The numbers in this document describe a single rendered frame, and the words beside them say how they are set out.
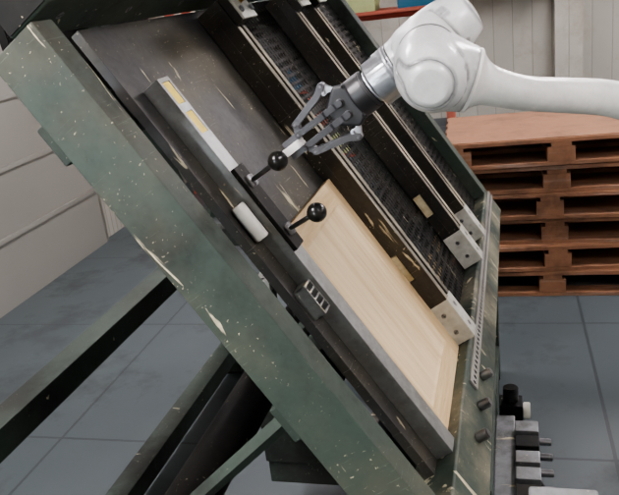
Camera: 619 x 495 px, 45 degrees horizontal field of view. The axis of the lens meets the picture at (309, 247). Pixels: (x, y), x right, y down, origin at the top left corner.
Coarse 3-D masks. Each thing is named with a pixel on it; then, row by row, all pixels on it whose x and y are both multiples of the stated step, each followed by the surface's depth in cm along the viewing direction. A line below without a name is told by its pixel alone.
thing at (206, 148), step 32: (160, 96) 142; (192, 128) 143; (224, 160) 145; (224, 192) 146; (288, 256) 148; (320, 288) 148; (352, 320) 150; (352, 352) 151; (384, 352) 154; (384, 384) 152; (416, 416) 153; (448, 448) 154
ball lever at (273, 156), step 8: (272, 152) 138; (280, 152) 137; (272, 160) 137; (280, 160) 137; (264, 168) 141; (272, 168) 138; (280, 168) 137; (248, 176) 146; (256, 176) 144; (256, 184) 146
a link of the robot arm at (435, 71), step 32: (416, 32) 114; (448, 32) 115; (416, 64) 107; (448, 64) 106; (480, 64) 111; (416, 96) 108; (448, 96) 108; (480, 96) 113; (512, 96) 114; (544, 96) 115; (576, 96) 119; (608, 96) 123
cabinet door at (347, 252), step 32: (320, 192) 181; (320, 224) 171; (352, 224) 187; (320, 256) 162; (352, 256) 175; (384, 256) 192; (352, 288) 165; (384, 288) 181; (384, 320) 170; (416, 320) 185; (416, 352) 174; (448, 352) 190; (416, 384) 164; (448, 384) 178; (448, 416) 167
